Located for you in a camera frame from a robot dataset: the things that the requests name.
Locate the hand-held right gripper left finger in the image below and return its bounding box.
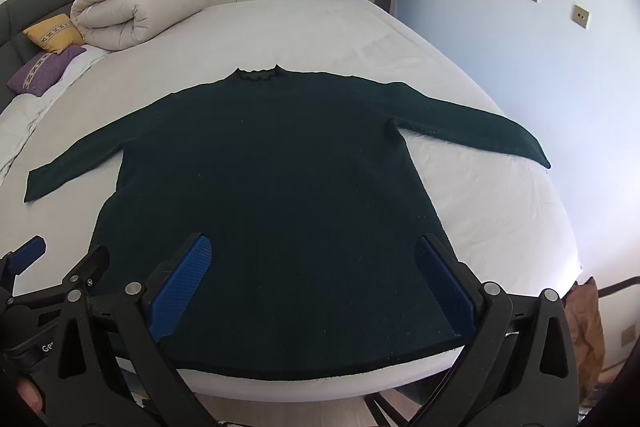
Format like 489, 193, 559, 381
55, 233, 217, 427

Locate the dark green knit sweater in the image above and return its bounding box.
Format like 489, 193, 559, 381
24, 64, 552, 370

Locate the white bed mattress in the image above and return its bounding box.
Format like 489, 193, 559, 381
0, 0, 584, 400

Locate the folded beige duvet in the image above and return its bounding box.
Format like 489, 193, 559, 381
70, 0, 208, 52

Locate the yellow patterned pillow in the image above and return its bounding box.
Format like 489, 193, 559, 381
22, 13, 86, 56

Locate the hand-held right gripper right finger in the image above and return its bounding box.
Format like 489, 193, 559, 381
410, 233, 603, 427

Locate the grey upholstered headboard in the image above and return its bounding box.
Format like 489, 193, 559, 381
0, 0, 101, 112

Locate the purple patterned pillow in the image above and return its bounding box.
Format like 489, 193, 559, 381
7, 45, 87, 97

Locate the brown paper bag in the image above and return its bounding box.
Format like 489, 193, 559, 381
564, 277, 607, 375

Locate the person's left hand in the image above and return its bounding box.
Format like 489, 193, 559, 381
14, 379, 47, 414

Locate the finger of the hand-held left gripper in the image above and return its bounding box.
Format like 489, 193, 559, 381
62, 245, 111, 294
0, 235, 48, 299

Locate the white pillow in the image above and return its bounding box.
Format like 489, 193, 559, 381
0, 93, 62, 188

